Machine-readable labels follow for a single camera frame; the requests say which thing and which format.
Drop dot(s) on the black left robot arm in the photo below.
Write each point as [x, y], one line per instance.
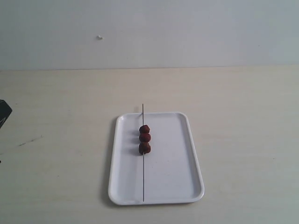
[5, 111]

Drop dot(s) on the thin metal skewer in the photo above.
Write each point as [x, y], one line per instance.
[143, 157]

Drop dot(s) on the white rectangular plastic tray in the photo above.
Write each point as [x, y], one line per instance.
[171, 170]

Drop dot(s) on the dark red berry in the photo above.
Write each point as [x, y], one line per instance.
[144, 137]
[144, 129]
[144, 148]

